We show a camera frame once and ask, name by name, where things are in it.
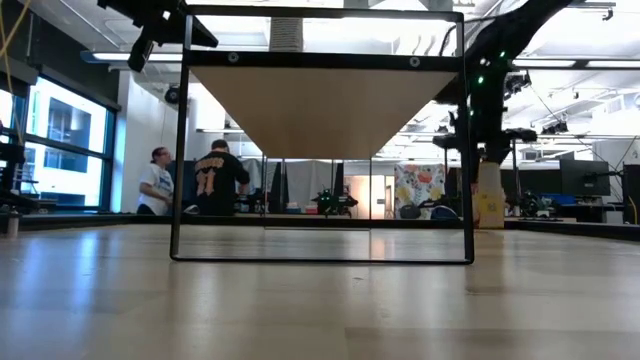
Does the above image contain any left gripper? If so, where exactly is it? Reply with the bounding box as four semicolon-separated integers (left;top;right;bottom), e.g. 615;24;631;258
97;0;220;74

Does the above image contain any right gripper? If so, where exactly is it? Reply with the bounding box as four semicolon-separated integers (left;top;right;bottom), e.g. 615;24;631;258
432;99;539;166

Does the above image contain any yellow cereal box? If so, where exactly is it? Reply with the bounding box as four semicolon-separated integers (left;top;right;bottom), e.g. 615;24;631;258
474;160;506;230

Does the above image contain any black track spotlight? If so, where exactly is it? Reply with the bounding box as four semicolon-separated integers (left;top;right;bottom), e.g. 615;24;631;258
504;72;532;101
541;119;570;135

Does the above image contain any long ceiling light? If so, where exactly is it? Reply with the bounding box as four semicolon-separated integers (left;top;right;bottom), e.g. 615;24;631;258
82;49;184;64
509;58;640;70

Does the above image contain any blue box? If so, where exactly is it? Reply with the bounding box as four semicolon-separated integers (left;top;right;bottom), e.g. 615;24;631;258
538;193;577;207

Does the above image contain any floral cloth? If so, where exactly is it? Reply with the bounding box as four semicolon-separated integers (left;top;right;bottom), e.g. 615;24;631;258
393;162;447;220

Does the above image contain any blue bag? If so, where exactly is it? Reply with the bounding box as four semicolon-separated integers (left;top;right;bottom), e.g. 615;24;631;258
429;205;459;221

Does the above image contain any black monitor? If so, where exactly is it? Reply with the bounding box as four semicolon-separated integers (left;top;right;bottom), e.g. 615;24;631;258
558;158;612;198
622;163;640;225

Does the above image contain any person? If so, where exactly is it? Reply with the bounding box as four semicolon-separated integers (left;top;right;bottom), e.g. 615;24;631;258
192;138;251;217
137;146;175;216

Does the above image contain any large window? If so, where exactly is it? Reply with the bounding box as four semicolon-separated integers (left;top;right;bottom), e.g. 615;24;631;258
0;74;121;214

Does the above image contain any background robot with green lights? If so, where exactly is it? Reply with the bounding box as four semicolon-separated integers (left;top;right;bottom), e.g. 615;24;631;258
311;185;360;219

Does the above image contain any grey partition curtain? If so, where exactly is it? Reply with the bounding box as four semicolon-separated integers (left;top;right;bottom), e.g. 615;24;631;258
234;158;346;214

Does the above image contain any black metal stand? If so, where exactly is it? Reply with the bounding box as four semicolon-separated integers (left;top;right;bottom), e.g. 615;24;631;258
0;142;57;211

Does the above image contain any black background rig frame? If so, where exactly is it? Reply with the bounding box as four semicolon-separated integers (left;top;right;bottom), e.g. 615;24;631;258
510;139;521;201

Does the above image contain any wooden shelf with black frame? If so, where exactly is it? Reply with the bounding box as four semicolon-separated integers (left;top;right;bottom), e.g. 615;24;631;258
169;4;475;265

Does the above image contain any yellow cable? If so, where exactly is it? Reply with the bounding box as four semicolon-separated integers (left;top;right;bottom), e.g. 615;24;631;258
0;0;32;146

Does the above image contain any black table rail frame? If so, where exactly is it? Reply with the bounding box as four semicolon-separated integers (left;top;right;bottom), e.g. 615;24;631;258
0;212;640;242

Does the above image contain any white cylinder post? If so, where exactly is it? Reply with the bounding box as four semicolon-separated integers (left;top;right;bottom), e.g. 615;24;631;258
5;210;21;239

